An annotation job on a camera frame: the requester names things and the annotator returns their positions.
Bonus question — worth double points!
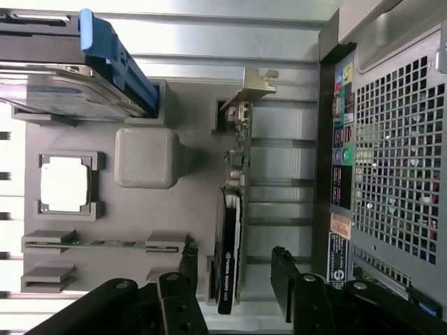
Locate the gray printed parts rack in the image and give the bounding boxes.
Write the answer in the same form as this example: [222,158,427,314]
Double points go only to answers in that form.
[10,80,317,308]

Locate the green RAM stick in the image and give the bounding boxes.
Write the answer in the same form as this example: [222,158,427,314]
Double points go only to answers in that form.
[24,239,183,251]

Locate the silver CPU chip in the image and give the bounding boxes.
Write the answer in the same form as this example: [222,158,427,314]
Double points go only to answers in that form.
[40,156,94,213]

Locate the black open PC case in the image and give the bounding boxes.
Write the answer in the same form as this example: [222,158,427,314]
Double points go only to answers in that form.
[312,0,447,317]

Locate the hard disk with blue carrier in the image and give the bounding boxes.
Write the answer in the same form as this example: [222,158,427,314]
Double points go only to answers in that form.
[0,9,162,120]

